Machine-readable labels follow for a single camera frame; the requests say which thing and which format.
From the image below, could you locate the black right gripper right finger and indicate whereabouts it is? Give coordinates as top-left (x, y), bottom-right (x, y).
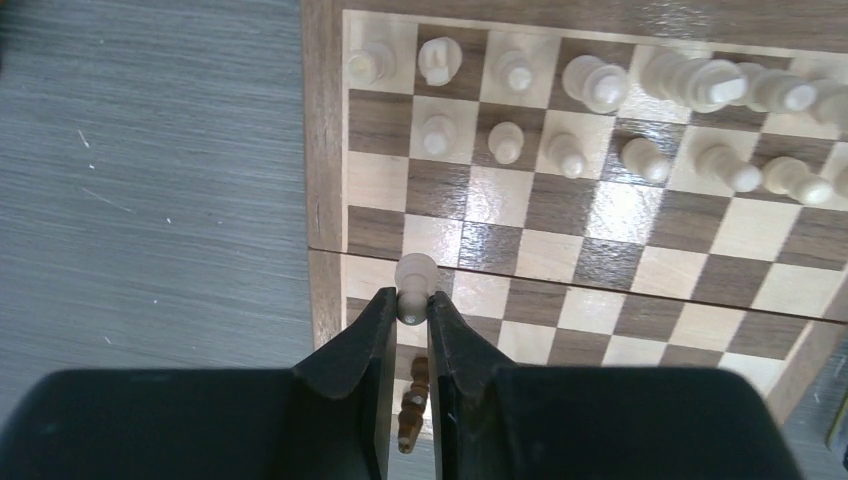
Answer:
top-left (427, 292), bottom-right (801, 479)

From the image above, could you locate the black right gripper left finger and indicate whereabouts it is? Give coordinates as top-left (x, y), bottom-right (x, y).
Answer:
top-left (1, 287), bottom-right (397, 479)

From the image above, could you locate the light wooden queen piece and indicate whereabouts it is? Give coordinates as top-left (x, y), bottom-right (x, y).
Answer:
top-left (561, 55), bottom-right (630, 114)

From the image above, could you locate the light wooden rook corner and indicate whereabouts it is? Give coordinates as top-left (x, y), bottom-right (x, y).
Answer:
top-left (346, 41), bottom-right (396, 85)

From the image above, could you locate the light wooden king piece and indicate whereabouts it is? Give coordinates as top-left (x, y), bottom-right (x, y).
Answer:
top-left (639, 50), bottom-right (749, 113)

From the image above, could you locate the dark pawn far left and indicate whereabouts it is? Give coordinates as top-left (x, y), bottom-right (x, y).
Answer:
top-left (397, 357), bottom-right (430, 454)

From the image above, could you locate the wooden chessboard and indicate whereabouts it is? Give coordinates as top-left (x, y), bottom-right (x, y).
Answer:
top-left (301, 1), bottom-right (847, 421)

